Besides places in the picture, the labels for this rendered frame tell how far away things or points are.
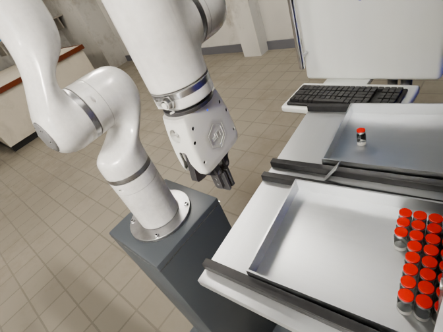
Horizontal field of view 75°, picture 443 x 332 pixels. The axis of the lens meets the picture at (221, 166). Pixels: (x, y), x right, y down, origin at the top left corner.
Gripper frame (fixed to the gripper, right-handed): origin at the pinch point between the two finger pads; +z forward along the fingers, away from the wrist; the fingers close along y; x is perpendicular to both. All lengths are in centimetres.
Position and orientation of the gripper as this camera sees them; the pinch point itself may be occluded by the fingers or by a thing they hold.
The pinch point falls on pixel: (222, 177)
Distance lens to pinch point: 49.9
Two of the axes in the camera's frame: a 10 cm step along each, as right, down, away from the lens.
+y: 5.2, -6.6, 5.4
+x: -7.9, -1.3, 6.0
